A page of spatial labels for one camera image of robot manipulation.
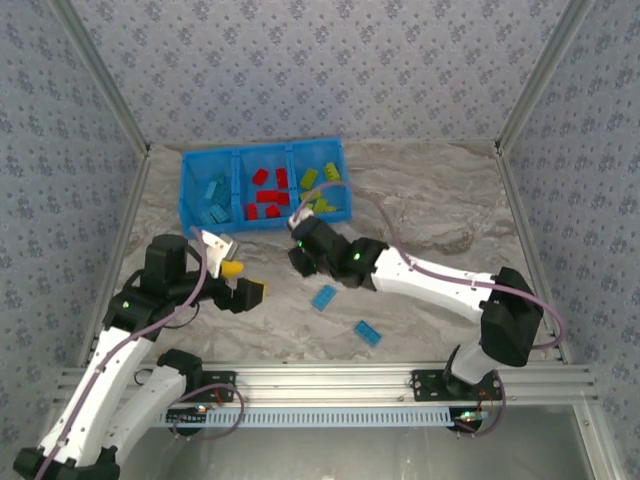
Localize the blue three-compartment plastic bin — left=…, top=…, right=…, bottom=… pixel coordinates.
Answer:
left=180, top=137, right=354, bottom=236

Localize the left controller board with LED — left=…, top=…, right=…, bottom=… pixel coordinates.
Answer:
left=166, top=405, right=210, bottom=427

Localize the controller board with led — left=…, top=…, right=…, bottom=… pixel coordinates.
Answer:
left=166, top=405, right=210, bottom=427
left=453, top=408, right=490, bottom=432

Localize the sheet metal tray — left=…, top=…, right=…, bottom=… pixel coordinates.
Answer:
left=114, top=403, right=626, bottom=480

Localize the right controller board with LED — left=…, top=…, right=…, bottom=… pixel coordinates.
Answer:
left=453, top=408, right=490, bottom=432

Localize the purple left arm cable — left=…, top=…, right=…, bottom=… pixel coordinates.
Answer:
left=34, top=227, right=209, bottom=480

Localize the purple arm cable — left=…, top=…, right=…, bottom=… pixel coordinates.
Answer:
left=34, top=227, right=209, bottom=480
left=292, top=180, right=569, bottom=351

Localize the thin black cable loop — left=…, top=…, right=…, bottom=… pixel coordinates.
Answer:
left=162, top=299, right=201, bottom=330

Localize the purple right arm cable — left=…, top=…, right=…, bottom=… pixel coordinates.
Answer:
left=292, top=180, right=569, bottom=351

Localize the aluminium side rail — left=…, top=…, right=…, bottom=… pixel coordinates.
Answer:
left=79, top=149, right=152, bottom=369
left=494, top=147, right=574, bottom=364

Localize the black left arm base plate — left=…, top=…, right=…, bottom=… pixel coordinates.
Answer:
left=187, top=369, right=237, bottom=404

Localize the long aluminium extrusion rail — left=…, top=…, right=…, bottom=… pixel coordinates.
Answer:
left=47, top=363, right=601, bottom=405

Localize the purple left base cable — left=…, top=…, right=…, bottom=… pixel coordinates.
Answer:
left=172, top=383, right=246, bottom=442

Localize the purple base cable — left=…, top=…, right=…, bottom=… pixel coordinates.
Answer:
left=172, top=383, right=246, bottom=442
left=457, top=387, right=507, bottom=439

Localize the slotted grey cable duct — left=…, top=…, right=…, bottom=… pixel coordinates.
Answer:
left=149, top=405, right=457, bottom=430

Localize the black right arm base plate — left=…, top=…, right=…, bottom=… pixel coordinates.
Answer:
left=410, top=368, right=504, bottom=404

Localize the slanted aluminium frame post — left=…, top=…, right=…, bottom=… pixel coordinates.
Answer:
left=493, top=0, right=596, bottom=156
left=47, top=0, right=152, bottom=157

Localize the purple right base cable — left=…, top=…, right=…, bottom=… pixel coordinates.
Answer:
left=457, top=387, right=507, bottom=439

